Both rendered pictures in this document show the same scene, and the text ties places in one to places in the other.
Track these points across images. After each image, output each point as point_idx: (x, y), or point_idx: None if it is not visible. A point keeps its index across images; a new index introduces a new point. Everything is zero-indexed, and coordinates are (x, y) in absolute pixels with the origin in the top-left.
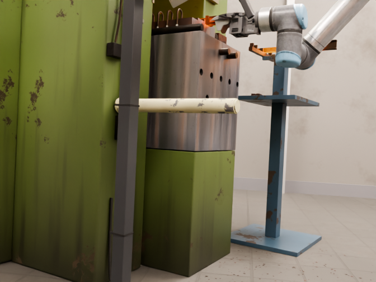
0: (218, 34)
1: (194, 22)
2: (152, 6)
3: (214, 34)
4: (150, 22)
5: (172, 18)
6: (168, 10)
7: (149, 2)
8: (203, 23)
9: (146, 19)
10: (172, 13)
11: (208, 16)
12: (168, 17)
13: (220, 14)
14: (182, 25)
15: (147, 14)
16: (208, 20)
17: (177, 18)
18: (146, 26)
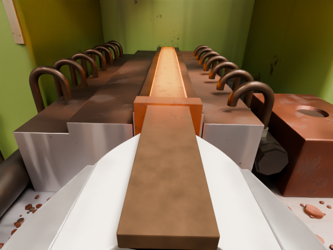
0: (301, 146)
1: (40, 149)
2: (26, 55)
3: (243, 157)
4: (33, 99)
5: (82, 84)
6: (55, 61)
7: (7, 46)
8: (131, 132)
9: (14, 95)
10: (76, 66)
11: (136, 108)
12: (55, 86)
13: (76, 175)
14: (17, 149)
15: (14, 83)
16: (139, 131)
17: (35, 106)
18: (21, 111)
